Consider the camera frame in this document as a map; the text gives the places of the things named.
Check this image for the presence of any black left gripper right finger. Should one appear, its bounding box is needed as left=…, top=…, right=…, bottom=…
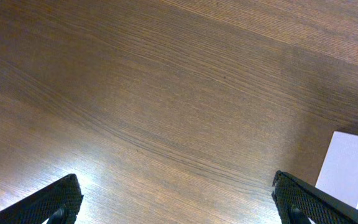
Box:
left=272, top=170, right=358, bottom=224

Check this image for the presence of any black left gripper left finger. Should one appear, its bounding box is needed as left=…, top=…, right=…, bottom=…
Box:
left=0, top=174, right=83, bottom=224

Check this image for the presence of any white cardboard box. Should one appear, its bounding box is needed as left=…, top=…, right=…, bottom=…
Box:
left=315, top=131, right=358, bottom=209

